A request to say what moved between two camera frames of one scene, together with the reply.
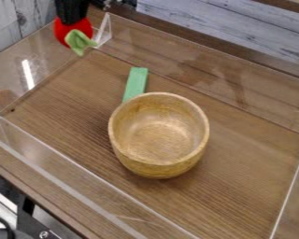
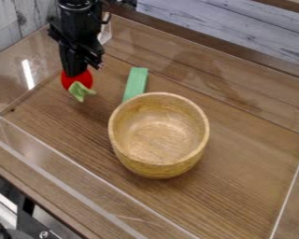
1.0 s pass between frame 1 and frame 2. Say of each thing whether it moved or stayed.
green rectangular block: stayed
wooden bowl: stayed
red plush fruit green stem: moved
